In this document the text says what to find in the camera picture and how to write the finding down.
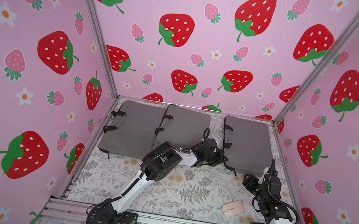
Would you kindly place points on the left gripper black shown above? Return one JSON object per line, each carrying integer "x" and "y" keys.
{"x": 219, "y": 159}

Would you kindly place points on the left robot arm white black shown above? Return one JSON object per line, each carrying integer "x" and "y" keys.
{"x": 155, "y": 166}

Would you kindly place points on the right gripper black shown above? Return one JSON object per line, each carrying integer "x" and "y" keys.
{"x": 270, "y": 179}

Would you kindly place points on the pink computer mouse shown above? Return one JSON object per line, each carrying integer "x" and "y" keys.
{"x": 233, "y": 208}

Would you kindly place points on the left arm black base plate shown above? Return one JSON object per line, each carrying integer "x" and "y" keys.
{"x": 104, "y": 216}

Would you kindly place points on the grey laptop bag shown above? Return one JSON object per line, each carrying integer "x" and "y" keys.
{"x": 246, "y": 146}
{"x": 132, "y": 131}
{"x": 183, "y": 128}

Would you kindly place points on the floral patterned table mat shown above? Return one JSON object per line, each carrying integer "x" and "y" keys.
{"x": 196, "y": 193}

